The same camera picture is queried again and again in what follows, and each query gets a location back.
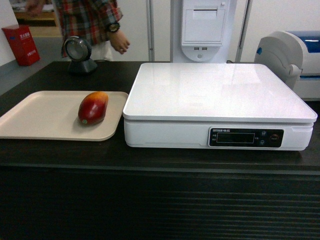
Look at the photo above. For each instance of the red fire extinguisher box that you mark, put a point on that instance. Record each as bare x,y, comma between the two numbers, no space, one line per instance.
22,44

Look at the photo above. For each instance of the black round barcode scanner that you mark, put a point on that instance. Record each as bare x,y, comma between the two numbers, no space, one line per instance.
79,51

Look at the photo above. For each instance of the white checkout scale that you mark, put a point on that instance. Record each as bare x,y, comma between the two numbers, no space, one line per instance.
215,106

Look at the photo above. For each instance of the black wristwatch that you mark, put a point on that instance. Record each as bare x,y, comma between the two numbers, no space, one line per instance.
113,27

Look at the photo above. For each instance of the bystander hand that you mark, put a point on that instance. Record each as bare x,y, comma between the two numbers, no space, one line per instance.
119,41

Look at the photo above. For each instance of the beige plastic tray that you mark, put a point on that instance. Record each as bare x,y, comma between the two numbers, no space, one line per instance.
53,115

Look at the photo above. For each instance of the white receipt printer kiosk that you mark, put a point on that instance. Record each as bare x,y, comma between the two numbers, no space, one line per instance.
201,30

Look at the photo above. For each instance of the white blue label printer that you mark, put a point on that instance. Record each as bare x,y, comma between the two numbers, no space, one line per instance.
294,56

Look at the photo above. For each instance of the person in plaid shirt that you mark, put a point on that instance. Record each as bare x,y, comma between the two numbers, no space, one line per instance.
89,19

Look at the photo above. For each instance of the dark red mango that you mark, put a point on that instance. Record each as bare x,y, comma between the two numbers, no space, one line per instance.
92,109

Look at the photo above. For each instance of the black checkout counter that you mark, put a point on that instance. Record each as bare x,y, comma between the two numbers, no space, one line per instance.
69,190

